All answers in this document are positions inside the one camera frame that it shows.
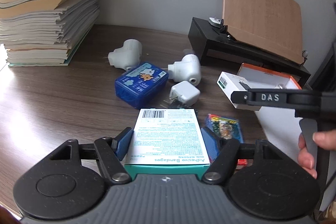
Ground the white charger box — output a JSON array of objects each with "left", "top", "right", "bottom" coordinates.
[{"left": 217, "top": 72, "right": 261, "bottom": 111}]

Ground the white square charger plug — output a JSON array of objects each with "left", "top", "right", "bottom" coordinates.
[{"left": 169, "top": 81, "right": 201, "bottom": 106}]

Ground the red blue playing card box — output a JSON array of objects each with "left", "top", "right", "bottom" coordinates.
[{"left": 204, "top": 113, "right": 248, "bottom": 171}]

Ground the black monitor riser stand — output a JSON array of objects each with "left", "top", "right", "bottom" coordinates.
[{"left": 188, "top": 17, "right": 311, "bottom": 87}]

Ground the orange white cardboard box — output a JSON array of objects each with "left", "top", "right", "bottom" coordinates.
[{"left": 238, "top": 63, "right": 301, "bottom": 161}]

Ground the wooden book stand board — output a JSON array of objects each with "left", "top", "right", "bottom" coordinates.
[{"left": 222, "top": 0, "right": 303, "bottom": 64}]

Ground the person's right hand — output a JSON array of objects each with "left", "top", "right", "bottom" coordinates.
[{"left": 297, "top": 129, "right": 336, "bottom": 178}]

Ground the black charger plug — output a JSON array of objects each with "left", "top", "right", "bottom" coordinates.
[{"left": 160, "top": 100, "right": 183, "bottom": 109}]

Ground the stack of books and papers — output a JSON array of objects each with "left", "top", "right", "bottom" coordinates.
[{"left": 1, "top": 0, "right": 100, "bottom": 67}]

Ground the white plug-in diffuser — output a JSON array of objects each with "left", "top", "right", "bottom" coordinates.
[
  {"left": 167, "top": 53, "right": 202, "bottom": 86},
  {"left": 108, "top": 39, "right": 142, "bottom": 71}
]

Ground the blue floss pick box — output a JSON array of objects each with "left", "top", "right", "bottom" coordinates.
[{"left": 114, "top": 62, "right": 169, "bottom": 109}]

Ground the teal adhesive bandage box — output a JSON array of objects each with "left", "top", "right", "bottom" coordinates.
[{"left": 125, "top": 109, "right": 210, "bottom": 179}]

